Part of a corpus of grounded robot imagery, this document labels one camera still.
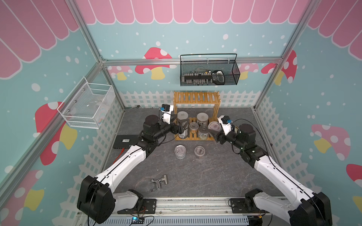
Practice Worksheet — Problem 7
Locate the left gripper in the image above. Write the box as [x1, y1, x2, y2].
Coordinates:
[153, 113, 189, 140]

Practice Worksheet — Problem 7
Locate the small clear lid jar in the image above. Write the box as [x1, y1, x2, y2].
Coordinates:
[189, 122, 199, 134]

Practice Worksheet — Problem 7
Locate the tall silver pull-tab can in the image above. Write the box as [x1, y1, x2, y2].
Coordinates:
[178, 124, 189, 139]

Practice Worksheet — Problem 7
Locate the wooden two-tier shelf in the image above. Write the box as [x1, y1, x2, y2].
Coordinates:
[173, 91, 221, 123]

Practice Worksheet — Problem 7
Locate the orange seed plastic jar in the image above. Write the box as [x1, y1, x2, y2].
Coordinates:
[208, 121, 222, 137]

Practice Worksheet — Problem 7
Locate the short pull-tab tin can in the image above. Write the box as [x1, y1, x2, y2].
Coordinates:
[198, 125, 209, 140]

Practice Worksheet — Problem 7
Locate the purple label tin can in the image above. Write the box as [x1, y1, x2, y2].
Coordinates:
[174, 145, 187, 160]

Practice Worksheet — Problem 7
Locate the red seed plastic jar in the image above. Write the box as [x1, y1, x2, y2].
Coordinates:
[194, 146, 206, 159]

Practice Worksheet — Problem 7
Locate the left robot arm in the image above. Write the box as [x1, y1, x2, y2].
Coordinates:
[77, 112, 183, 224]

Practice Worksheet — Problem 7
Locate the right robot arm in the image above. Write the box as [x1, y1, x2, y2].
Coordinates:
[211, 123, 333, 226]

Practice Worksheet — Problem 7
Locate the connector strip in basket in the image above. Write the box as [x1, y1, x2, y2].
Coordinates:
[181, 75, 218, 86]

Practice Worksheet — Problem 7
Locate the black white item in basket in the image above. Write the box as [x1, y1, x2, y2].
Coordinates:
[212, 71, 225, 85]

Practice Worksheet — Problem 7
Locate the green circuit board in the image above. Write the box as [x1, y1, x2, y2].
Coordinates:
[131, 217, 145, 225]

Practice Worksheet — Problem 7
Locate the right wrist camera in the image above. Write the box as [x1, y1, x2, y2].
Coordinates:
[218, 115, 232, 135]

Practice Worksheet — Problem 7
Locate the black wire basket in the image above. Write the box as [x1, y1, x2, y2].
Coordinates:
[180, 53, 240, 86]

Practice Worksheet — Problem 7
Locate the metal bracket tool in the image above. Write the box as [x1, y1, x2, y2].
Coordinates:
[151, 174, 168, 191]

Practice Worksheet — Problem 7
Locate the black network switch box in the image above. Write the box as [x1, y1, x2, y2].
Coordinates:
[113, 135, 139, 149]

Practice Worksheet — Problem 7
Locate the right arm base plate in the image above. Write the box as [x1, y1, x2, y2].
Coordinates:
[228, 198, 268, 216]

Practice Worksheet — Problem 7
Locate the red cable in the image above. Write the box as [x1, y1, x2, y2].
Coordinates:
[113, 148, 126, 164]

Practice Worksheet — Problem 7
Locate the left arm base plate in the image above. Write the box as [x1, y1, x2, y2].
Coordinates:
[117, 199, 157, 215]

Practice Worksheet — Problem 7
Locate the white wire basket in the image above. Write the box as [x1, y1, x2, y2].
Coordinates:
[57, 77, 116, 129]

